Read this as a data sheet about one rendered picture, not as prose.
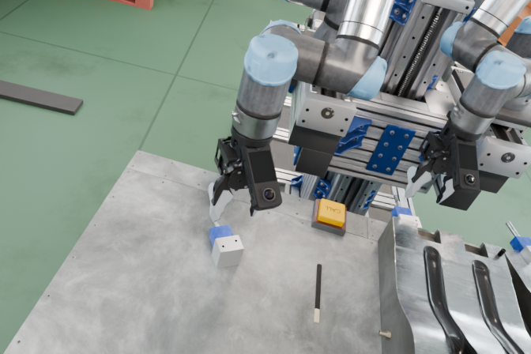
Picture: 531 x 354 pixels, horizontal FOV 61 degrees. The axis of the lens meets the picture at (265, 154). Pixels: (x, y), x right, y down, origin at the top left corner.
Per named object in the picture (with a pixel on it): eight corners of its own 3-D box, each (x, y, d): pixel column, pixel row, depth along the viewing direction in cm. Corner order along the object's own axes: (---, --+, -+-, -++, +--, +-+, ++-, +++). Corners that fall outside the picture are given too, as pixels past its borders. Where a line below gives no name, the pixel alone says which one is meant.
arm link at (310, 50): (314, 69, 83) (308, 97, 75) (256, 51, 83) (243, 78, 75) (328, 29, 79) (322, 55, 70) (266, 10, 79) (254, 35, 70)
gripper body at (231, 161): (249, 160, 87) (263, 109, 80) (265, 191, 81) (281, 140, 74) (212, 163, 84) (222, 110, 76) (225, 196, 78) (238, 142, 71)
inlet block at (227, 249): (199, 220, 100) (202, 203, 96) (220, 216, 102) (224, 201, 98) (216, 269, 91) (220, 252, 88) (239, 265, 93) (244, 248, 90)
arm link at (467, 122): (502, 122, 87) (464, 114, 86) (488, 140, 90) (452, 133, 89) (487, 100, 93) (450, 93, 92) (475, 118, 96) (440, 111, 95)
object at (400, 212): (382, 200, 119) (390, 186, 116) (400, 203, 120) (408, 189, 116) (393, 239, 109) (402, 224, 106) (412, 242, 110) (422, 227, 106)
